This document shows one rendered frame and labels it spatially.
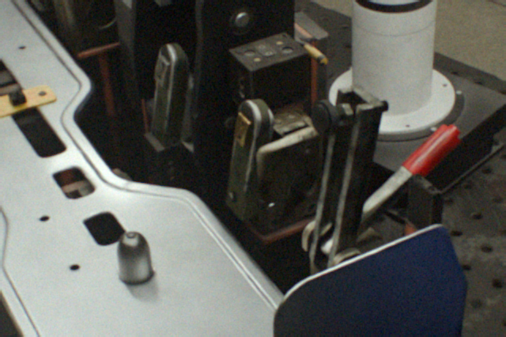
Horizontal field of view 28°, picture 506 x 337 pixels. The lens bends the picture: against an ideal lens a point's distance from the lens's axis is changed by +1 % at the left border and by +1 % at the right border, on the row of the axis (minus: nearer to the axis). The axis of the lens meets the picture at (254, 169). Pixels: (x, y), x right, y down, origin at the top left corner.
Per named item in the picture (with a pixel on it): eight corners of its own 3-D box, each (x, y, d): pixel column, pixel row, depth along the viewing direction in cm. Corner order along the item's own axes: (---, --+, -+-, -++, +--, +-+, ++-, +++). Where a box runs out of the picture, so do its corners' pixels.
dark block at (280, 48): (243, 327, 130) (227, 47, 105) (288, 307, 133) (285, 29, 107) (262, 352, 127) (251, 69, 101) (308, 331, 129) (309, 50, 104)
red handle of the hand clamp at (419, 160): (307, 236, 89) (436, 111, 88) (319, 246, 90) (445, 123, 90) (333, 263, 86) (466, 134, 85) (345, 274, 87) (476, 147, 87)
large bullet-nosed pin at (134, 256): (116, 281, 97) (107, 229, 93) (146, 269, 98) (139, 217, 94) (129, 301, 95) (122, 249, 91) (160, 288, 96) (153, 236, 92)
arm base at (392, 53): (368, 54, 165) (368, -50, 154) (475, 85, 156) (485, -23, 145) (306, 113, 154) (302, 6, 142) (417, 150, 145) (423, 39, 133)
